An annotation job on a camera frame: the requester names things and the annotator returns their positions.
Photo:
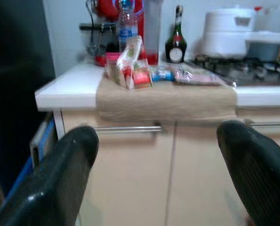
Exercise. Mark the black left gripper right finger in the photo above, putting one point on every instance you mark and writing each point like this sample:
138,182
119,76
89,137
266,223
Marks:
257,169

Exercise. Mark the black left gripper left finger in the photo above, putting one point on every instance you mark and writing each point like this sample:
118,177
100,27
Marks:
55,179

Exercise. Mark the beige kitchen cabinet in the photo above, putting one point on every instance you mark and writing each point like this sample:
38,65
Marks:
135,176

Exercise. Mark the black gas stove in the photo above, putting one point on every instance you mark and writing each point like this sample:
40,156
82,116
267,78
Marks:
243,68

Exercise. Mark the pink sliced ham package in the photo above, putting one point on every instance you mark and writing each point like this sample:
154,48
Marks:
198,76

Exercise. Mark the beige cloth mat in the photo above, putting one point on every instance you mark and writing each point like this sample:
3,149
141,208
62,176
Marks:
165,101

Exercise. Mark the tall black appliance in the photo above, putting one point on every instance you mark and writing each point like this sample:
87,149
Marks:
12,70

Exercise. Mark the grey pot white lid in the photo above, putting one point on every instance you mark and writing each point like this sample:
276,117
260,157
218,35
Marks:
262,46

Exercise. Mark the red cup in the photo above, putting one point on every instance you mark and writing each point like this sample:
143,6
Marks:
100,61

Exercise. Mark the blue snack packet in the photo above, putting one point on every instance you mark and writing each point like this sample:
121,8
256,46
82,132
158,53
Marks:
162,75

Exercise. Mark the red label sandwich pack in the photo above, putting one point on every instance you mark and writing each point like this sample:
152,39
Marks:
142,75

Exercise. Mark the pink box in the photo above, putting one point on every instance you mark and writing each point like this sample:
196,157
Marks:
113,56

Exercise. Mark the white rice cooker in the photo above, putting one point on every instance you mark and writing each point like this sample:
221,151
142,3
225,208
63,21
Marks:
224,35

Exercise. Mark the triangular sandwich pack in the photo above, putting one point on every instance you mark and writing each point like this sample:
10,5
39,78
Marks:
130,54

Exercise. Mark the dark green liquor bottle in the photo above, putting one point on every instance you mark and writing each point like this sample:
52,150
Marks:
176,44

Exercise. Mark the white jug red cap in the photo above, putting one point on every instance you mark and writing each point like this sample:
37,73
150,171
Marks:
271,20

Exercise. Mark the black utensil rack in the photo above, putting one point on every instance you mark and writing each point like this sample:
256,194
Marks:
97,27

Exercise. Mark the clear plastic water bottle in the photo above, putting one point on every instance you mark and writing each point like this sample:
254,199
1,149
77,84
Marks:
128,28

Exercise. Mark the clear tall red-trimmed container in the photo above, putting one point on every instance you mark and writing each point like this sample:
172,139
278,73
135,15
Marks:
152,30

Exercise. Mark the red round kitchen appliance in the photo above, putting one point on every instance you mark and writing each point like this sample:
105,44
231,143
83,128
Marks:
106,9

